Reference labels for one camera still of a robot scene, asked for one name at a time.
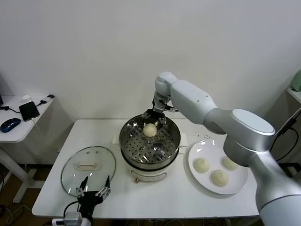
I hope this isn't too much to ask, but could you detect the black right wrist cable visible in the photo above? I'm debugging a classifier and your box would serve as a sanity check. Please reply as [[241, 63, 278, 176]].
[[151, 98, 177, 113]]

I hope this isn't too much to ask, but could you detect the pale green appliance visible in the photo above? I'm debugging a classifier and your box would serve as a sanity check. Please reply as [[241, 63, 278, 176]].
[[293, 70, 301, 92]]

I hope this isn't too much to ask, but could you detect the round glass pot lid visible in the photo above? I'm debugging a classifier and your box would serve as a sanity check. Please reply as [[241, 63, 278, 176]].
[[60, 146, 117, 198]]

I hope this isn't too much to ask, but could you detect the black usb adapter cable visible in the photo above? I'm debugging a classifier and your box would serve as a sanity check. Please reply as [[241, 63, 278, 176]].
[[35, 95, 55, 108]]

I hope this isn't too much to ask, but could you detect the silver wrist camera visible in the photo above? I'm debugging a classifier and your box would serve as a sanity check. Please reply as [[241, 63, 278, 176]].
[[51, 211, 83, 226], [153, 100, 166, 114]]

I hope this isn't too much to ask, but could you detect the thin black desk cable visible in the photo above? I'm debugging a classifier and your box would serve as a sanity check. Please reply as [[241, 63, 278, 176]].
[[0, 105, 22, 114]]

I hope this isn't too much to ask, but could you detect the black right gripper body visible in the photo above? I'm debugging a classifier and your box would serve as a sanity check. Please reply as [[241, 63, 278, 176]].
[[146, 109, 166, 121]]

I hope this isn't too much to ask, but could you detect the large white round plate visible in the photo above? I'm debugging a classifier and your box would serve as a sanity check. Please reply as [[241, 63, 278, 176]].
[[187, 140, 249, 195]]

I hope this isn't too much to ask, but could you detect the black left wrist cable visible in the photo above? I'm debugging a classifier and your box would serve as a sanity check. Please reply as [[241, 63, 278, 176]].
[[63, 200, 80, 215]]

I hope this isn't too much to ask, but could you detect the white shelf table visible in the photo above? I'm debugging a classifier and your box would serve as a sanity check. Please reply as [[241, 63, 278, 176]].
[[286, 87, 301, 105]]

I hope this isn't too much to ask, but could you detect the white wall cable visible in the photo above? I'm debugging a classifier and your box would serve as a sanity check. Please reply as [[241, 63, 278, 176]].
[[274, 109, 299, 136]]

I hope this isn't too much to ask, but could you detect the black power cable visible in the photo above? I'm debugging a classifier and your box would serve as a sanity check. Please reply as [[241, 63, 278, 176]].
[[270, 119, 300, 163]]

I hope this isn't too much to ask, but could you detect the perforated steel steamer basket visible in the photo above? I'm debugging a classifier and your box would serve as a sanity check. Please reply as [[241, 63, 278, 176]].
[[119, 114, 182, 165]]

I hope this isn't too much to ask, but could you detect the white steamed baozi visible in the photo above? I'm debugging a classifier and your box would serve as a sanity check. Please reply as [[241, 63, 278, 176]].
[[222, 157, 239, 171], [143, 122, 157, 137], [210, 169, 229, 188], [193, 158, 210, 174]]

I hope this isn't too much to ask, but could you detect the black smartphone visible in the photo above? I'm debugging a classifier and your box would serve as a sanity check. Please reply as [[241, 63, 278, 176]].
[[19, 101, 40, 122]]

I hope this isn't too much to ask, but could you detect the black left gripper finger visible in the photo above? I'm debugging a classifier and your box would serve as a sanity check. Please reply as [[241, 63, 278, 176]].
[[95, 175, 112, 198], [75, 176, 89, 198]]

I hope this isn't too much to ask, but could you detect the white phone charging cable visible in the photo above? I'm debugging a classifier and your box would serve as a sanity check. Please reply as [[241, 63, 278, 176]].
[[30, 119, 43, 139]]

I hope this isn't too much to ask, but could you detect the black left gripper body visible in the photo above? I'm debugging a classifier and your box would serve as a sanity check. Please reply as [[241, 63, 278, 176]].
[[78, 192, 103, 216]]

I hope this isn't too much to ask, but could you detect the blue computer mouse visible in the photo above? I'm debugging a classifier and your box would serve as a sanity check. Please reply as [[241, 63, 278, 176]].
[[0, 118, 22, 134]]

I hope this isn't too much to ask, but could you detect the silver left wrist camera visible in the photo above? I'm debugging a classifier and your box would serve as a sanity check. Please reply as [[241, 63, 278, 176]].
[[51, 211, 83, 226]]

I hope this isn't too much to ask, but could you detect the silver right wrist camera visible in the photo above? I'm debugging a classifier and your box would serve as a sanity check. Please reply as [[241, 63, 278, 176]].
[[153, 100, 166, 114]]

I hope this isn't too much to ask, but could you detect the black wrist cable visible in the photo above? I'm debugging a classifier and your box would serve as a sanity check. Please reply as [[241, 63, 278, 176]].
[[151, 98, 177, 113], [63, 200, 80, 215]]

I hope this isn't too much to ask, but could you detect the small white side table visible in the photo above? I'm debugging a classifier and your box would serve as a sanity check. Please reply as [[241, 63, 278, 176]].
[[0, 95, 59, 204]]

